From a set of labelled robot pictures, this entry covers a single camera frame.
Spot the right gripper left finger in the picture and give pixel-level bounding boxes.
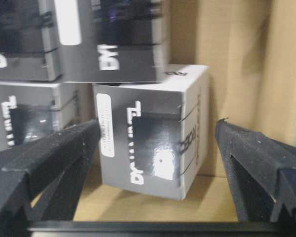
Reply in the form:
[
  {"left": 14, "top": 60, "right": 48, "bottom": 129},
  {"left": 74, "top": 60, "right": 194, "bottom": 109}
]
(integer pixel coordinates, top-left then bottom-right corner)
[{"left": 0, "top": 119, "right": 101, "bottom": 237}]

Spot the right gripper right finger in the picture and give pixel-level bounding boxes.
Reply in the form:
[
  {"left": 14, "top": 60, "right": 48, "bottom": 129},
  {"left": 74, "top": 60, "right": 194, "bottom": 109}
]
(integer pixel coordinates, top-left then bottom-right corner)
[{"left": 216, "top": 119, "right": 296, "bottom": 236}]

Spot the black box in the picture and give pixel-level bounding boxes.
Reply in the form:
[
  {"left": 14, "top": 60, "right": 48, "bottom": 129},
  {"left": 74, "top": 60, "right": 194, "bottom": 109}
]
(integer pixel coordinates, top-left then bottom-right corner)
[
  {"left": 93, "top": 64, "right": 210, "bottom": 200},
  {"left": 55, "top": 0, "right": 170, "bottom": 83},
  {"left": 0, "top": 0, "right": 62, "bottom": 81},
  {"left": 0, "top": 80, "right": 78, "bottom": 151}
]

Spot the open cardboard box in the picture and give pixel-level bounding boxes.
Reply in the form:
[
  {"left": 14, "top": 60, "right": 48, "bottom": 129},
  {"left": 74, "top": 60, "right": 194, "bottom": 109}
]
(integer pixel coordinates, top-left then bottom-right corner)
[{"left": 74, "top": 0, "right": 296, "bottom": 222}]

